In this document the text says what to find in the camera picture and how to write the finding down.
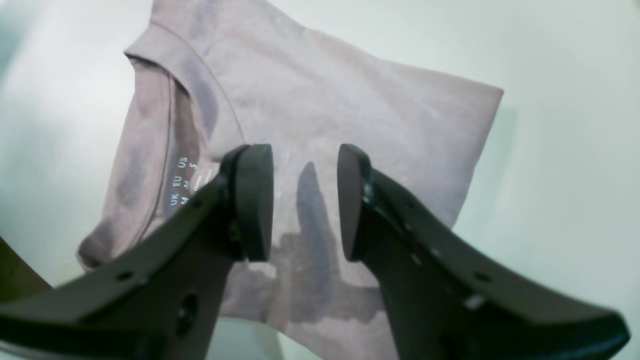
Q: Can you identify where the pink T-shirt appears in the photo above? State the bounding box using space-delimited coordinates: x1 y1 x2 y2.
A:
77 0 504 360

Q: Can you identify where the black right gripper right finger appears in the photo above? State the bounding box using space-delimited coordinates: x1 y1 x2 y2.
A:
337 144 631 360

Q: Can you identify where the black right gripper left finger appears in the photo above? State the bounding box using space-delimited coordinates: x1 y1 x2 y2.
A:
0 145 274 360

